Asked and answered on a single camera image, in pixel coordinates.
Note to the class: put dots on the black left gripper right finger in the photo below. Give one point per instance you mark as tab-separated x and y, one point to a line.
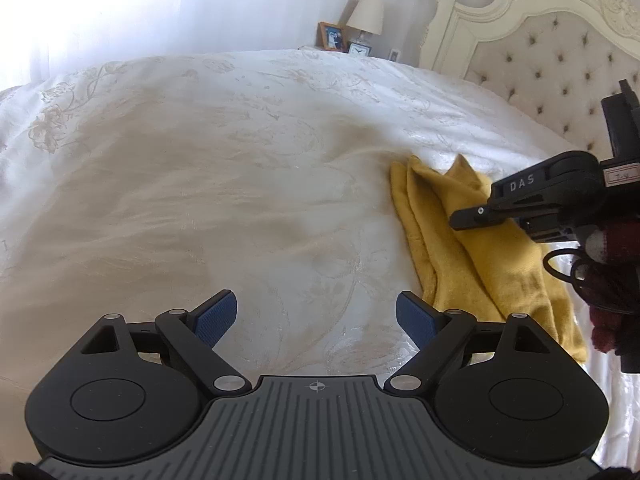
440	337

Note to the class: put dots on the white embroidered bedspread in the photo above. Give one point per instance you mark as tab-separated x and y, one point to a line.
132	188

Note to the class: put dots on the hand in maroon glove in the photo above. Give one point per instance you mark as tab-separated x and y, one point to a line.
613	292

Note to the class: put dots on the wooden picture frame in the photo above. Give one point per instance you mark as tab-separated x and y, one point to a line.
331	37

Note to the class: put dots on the small white alarm clock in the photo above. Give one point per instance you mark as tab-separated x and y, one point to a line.
355	48

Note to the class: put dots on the white bedside lamp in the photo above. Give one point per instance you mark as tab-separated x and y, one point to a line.
366	20

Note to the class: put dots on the cream tufted headboard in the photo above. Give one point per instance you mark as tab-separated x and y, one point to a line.
554	60

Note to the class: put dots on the mustard yellow knit sweater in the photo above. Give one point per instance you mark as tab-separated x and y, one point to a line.
489	272

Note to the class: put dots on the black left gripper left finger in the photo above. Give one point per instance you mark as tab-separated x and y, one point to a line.
190	338

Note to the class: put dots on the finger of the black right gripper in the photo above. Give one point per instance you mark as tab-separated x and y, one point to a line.
481	217

